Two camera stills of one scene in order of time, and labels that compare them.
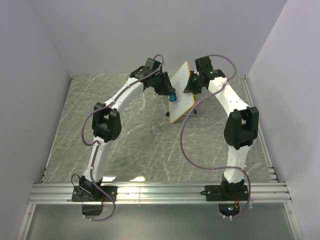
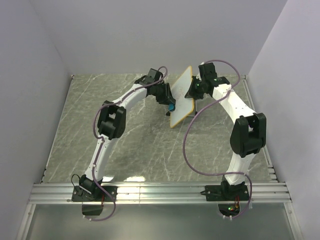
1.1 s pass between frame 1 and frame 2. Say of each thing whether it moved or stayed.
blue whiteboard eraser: moved
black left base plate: stayed
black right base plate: stayed
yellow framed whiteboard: moved
